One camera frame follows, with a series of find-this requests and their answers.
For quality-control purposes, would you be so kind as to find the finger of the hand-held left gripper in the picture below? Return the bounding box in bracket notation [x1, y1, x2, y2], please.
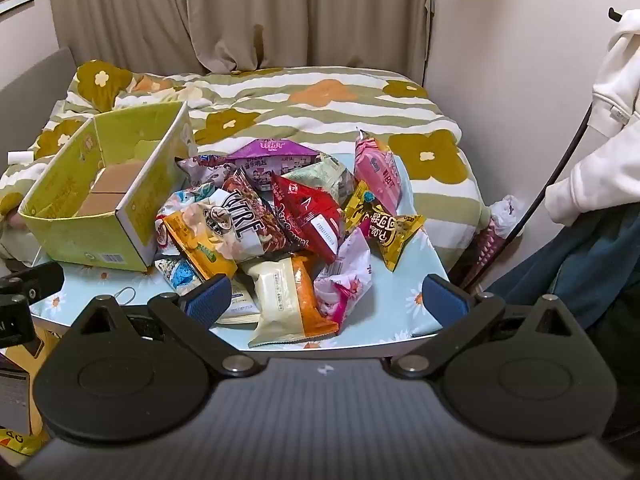
[0, 261, 66, 359]

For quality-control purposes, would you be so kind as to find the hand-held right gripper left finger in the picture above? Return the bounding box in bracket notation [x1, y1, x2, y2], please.
[57, 274, 262, 379]

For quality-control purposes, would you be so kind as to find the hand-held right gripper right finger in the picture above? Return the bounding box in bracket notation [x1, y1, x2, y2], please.
[387, 274, 592, 379]

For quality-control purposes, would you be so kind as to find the green cardboard box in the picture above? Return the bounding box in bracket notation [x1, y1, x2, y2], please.
[17, 101, 198, 272]

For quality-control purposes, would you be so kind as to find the yellow snack packet brown label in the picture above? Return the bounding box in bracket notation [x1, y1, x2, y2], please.
[364, 210, 427, 272]

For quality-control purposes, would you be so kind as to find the plain white snack packet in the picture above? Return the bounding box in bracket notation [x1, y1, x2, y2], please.
[215, 280, 262, 326]

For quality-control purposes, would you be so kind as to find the blue and white snack packet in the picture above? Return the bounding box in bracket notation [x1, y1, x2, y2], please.
[154, 255, 203, 297]

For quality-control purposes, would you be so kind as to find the blue daisy tablecloth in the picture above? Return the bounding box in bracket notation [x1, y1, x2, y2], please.
[30, 152, 451, 351]

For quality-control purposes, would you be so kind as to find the orange yellow snack packet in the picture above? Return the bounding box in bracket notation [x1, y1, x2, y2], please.
[162, 209, 239, 282]

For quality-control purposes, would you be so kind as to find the pink and white patterned bag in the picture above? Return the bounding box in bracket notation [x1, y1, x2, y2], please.
[460, 194, 527, 288]

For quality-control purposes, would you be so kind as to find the cream and orange snack packet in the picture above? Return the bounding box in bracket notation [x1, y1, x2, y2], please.
[239, 254, 341, 349]

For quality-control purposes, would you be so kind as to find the brown and white snack packet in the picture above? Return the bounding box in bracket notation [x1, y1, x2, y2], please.
[202, 167, 296, 261]

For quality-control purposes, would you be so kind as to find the white red-edged snack packet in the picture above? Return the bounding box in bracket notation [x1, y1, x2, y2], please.
[154, 182, 216, 256]

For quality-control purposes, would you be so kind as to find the white and pink snack packet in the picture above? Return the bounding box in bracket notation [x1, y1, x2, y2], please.
[313, 227, 375, 328]

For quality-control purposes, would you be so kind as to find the grey box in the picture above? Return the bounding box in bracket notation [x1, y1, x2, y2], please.
[0, 357, 32, 436]

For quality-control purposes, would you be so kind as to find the white printed snack packet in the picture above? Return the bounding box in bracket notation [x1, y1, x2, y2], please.
[176, 154, 236, 188]

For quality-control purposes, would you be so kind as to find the red snack packet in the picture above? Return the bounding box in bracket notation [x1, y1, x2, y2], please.
[271, 172, 347, 265]

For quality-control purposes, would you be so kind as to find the pink striped snack packet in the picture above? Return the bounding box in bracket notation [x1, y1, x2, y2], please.
[353, 129, 405, 217]

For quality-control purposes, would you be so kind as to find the yellow plastic bag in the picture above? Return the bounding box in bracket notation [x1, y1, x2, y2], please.
[0, 427, 48, 456]

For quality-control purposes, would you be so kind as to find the purple snack packet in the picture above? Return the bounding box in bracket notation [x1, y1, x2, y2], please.
[226, 138, 321, 192]

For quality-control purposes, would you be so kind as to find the pale green snack packet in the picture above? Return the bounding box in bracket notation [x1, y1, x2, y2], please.
[282, 154, 357, 207]

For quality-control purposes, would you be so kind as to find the grey headboard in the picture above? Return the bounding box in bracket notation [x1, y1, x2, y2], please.
[0, 46, 76, 111]

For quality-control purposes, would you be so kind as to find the person's white hoodie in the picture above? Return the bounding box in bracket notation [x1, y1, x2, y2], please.
[544, 7, 640, 227]

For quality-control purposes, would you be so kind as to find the floral striped blanket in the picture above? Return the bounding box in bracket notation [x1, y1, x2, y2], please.
[0, 60, 493, 261]

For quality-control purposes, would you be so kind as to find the black cable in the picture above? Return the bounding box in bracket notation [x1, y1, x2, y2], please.
[462, 102, 597, 291]

